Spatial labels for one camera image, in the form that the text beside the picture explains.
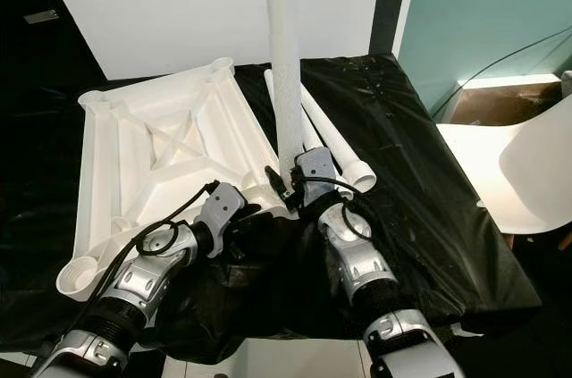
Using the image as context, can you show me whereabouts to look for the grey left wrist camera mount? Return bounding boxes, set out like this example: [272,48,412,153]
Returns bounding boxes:
[198,183,247,258]

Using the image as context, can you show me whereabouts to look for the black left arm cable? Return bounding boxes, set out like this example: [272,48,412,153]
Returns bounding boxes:
[89,180,220,343]

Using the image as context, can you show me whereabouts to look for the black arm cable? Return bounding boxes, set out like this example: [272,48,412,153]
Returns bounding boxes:
[89,180,220,343]
[295,174,412,307]

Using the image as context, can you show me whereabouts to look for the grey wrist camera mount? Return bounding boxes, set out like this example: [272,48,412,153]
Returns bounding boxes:
[293,147,336,205]
[198,183,247,258]

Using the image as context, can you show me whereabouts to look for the white shell chair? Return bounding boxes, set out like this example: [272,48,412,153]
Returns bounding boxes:
[436,92,572,236]

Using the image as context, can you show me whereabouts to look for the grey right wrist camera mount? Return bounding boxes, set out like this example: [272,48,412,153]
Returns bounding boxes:
[293,147,336,205]

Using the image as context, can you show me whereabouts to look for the thin black wall cable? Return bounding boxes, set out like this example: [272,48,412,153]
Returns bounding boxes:
[429,25,572,124]

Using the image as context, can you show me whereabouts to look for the small grey metal plate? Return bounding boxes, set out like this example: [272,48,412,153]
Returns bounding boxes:
[25,10,59,24]

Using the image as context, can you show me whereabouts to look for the white plastic table top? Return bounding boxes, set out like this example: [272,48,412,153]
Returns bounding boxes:
[55,56,309,300]

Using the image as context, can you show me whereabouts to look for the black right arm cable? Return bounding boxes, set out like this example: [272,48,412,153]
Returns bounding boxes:
[295,174,412,307]

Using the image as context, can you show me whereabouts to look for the large white backdrop panel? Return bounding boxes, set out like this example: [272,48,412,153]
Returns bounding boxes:
[36,0,383,82]

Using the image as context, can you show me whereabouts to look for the black table cloth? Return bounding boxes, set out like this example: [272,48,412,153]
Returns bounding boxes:
[0,52,530,365]

